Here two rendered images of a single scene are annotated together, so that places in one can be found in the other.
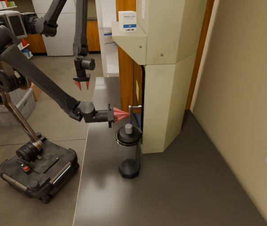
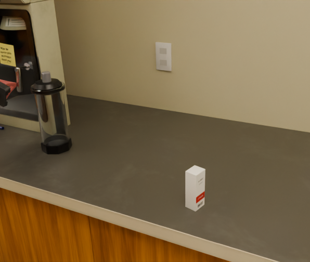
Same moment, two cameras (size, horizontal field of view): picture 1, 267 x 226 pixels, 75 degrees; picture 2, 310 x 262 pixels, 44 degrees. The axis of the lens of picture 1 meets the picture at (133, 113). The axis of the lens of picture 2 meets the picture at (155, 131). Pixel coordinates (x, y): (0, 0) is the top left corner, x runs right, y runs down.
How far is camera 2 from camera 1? 92 cm
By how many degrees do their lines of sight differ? 49
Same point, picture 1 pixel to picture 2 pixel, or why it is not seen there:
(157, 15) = not seen: outside the picture
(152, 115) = (49, 69)
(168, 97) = (56, 41)
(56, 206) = not seen: outside the picture
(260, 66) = not seen: outside the picture
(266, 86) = (125, 8)
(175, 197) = (121, 135)
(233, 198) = (157, 115)
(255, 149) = (145, 67)
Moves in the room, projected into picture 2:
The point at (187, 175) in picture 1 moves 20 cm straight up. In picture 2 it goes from (112, 123) to (107, 74)
